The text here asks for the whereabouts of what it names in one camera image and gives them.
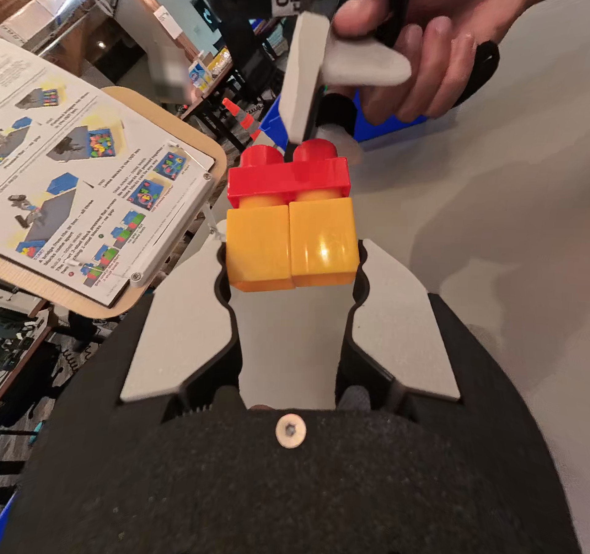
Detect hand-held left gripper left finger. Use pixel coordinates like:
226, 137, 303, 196
120, 240, 243, 413

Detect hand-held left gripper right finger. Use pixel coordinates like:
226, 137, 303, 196
336, 239, 462, 413

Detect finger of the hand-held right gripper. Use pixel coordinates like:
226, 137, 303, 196
279, 12, 332, 161

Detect red two-stud toy block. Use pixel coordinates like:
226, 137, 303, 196
227, 138, 349, 210

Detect yellow one-stud toy block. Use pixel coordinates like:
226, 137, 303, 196
226, 194, 296, 293
289, 189, 361, 287

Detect person's right hand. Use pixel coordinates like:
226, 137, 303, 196
332, 0, 550, 126

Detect orange striped cone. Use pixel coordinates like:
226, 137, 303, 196
222, 98, 261, 143

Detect white stand with wooden board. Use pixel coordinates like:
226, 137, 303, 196
0, 38, 230, 320

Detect blue plastic bin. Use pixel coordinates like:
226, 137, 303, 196
259, 91, 430, 147

